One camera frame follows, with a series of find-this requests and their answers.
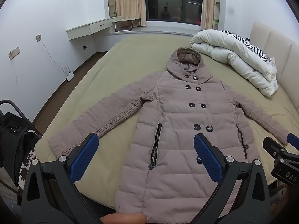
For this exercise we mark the white wall desk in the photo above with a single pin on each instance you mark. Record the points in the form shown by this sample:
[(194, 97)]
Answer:
[(79, 31)]

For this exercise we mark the person's leg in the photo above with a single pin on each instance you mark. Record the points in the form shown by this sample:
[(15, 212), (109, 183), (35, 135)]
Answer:
[(123, 219)]

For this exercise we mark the black metal chair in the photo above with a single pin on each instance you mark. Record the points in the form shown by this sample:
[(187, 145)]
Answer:
[(16, 108)]

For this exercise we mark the black bag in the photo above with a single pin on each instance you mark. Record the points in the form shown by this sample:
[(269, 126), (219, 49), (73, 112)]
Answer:
[(11, 144)]

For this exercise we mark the small folding table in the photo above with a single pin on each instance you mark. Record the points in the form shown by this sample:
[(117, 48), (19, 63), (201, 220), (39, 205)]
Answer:
[(126, 20)]

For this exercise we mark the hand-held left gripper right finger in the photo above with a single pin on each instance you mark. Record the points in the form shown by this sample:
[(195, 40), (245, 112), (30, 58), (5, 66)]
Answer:
[(208, 156)]

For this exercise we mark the beige curtain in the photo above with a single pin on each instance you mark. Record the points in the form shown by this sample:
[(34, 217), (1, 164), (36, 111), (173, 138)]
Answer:
[(208, 4), (128, 0)]

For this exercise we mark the white router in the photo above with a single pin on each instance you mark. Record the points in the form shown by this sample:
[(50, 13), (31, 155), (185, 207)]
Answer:
[(69, 74)]

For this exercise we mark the mauve hooded puffer coat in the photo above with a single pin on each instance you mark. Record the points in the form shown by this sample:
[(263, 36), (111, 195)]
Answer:
[(186, 121)]

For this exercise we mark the zebra print pillow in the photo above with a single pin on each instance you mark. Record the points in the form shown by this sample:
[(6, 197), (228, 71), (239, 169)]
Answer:
[(252, 44)]

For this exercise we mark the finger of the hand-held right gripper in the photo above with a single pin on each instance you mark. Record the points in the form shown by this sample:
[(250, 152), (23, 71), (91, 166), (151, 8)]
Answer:
[(293, 140), (274, 147)]

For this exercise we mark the beige padded headboard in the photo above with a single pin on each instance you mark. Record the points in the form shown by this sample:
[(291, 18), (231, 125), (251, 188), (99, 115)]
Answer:
[(280, 44)]

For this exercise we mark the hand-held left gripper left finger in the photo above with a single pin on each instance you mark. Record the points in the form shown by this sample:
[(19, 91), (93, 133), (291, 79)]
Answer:
[(85, 154)]

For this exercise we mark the double wall socket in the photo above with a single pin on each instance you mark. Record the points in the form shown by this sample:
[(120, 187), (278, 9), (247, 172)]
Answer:
[(14, 52)]

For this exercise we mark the dark window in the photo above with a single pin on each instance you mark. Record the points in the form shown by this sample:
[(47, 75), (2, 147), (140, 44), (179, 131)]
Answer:
[(172, 0)]

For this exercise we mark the bed with olive sheet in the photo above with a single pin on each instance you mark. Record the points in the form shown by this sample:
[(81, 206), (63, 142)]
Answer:
[(130, 60)]

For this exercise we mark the cow print cloth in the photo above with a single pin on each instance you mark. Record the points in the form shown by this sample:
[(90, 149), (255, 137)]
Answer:
[(28, 161)]

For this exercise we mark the white duvet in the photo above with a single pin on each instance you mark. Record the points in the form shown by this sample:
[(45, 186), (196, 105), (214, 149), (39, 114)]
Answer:
[(222, 46)]

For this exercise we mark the person's right hand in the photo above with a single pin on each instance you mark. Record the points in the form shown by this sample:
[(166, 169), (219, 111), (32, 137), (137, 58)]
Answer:
[(289, 198)]

